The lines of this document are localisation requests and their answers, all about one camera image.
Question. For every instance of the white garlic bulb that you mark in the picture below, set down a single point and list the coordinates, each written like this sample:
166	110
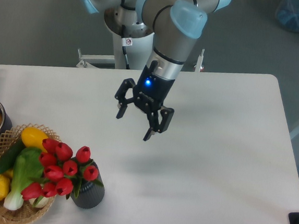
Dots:
39	202

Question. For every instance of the woven wicker basket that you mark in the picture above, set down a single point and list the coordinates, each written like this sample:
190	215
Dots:
27	214

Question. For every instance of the red tulip bouquet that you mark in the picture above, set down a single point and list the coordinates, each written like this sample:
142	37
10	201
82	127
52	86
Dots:
60	167

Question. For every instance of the green cucumber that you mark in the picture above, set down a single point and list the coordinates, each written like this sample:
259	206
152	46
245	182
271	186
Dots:
8	158

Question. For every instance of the dark grey ribbed vase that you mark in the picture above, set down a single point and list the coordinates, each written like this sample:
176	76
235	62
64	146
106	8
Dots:
88	194

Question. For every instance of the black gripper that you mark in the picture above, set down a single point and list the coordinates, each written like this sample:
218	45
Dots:
148	95

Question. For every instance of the yellow squash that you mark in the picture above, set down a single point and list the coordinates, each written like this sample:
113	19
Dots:
33	137

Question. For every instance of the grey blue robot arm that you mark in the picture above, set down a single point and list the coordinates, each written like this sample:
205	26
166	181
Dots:
207	6

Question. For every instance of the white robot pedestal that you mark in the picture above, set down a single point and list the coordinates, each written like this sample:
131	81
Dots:
128	50

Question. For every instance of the green bok choy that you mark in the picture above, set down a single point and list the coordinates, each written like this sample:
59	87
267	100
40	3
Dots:
27	165

